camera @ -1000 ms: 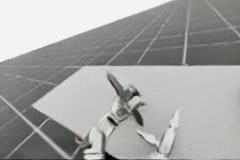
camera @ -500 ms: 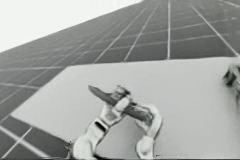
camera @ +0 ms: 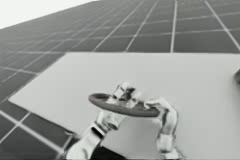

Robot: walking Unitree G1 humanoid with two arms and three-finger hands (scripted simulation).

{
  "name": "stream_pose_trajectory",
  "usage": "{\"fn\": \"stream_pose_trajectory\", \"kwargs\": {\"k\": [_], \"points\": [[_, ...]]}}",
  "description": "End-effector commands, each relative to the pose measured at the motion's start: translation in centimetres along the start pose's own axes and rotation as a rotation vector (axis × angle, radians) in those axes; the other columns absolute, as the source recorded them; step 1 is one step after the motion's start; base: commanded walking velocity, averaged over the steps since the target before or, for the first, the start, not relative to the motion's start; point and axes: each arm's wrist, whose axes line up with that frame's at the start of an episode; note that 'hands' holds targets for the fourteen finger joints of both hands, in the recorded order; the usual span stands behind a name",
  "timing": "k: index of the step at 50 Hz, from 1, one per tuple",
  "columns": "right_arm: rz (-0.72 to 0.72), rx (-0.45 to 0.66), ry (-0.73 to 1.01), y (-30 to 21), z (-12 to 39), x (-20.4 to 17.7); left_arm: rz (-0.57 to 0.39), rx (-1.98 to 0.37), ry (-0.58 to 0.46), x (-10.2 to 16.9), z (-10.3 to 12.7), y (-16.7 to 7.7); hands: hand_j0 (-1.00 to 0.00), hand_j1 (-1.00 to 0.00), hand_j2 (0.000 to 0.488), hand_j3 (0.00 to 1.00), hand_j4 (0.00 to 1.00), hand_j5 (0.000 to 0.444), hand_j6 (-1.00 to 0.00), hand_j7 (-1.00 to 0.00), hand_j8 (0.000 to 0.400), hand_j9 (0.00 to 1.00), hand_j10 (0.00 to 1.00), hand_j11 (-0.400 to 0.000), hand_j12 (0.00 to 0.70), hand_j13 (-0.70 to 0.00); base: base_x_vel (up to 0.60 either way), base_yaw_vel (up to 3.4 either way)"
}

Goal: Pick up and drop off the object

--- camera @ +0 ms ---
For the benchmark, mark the grey table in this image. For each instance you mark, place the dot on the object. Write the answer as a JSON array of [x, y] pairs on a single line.
[[198, 120]]

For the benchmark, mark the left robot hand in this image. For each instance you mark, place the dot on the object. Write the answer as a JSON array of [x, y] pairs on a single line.
[[125, 94]]

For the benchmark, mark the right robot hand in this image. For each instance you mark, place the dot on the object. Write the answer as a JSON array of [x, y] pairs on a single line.
[[162, 104]]

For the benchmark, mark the dark steering wheel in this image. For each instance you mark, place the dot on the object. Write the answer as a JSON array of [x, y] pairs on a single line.
[[102, 100]]

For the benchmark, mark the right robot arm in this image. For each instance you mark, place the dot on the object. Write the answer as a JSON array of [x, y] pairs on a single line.
[[168, 133]]

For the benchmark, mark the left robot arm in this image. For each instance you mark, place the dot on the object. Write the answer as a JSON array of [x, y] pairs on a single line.
[[85, 143]]

